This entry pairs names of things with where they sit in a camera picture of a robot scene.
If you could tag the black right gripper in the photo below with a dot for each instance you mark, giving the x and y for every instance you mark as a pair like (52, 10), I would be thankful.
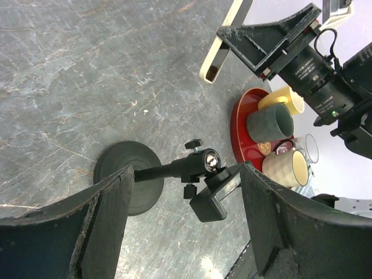
(264, 47)

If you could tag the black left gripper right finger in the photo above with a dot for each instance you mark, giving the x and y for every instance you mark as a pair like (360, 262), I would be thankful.
(293, 236)

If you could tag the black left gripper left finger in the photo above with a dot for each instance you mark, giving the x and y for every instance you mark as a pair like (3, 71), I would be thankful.
(76, 237)

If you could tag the black phone pink case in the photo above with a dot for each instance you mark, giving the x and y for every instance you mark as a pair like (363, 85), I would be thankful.
(219, 50)

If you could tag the black round base mount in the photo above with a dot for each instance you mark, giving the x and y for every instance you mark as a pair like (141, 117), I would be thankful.
(206, 181)

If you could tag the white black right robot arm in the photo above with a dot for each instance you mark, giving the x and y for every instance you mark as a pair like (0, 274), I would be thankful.
(338, 93)

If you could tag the beige paper cup upper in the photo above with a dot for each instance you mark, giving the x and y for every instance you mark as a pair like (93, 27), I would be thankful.
(286, 96)

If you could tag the beige paper cup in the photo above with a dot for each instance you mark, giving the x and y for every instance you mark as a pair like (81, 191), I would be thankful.
(286, 96)
(288, 169)

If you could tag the beige paper cup lower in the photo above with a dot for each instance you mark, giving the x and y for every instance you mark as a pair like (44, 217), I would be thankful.
(288, 169)

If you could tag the dark green cup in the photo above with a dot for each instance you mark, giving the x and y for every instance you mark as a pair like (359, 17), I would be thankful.
(274, 123)

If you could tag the small yellow black object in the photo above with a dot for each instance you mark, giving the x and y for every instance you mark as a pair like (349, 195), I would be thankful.
(275, 147)

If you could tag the clear plastic cup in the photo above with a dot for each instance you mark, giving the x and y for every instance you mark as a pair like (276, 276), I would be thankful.
(307, 145)

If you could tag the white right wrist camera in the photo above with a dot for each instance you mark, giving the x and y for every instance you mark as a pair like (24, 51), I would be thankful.
(336, 12)

